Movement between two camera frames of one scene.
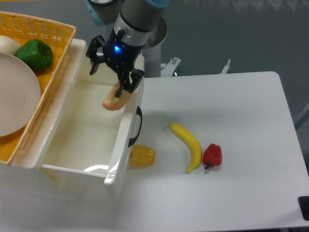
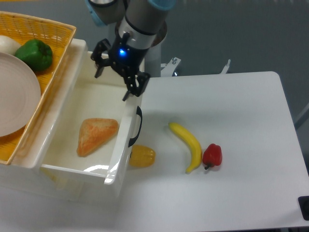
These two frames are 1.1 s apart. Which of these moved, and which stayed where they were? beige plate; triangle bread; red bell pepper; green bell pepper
Moved: triangle bread
Stayed: green bell pepper; red bell pepper; beige plate
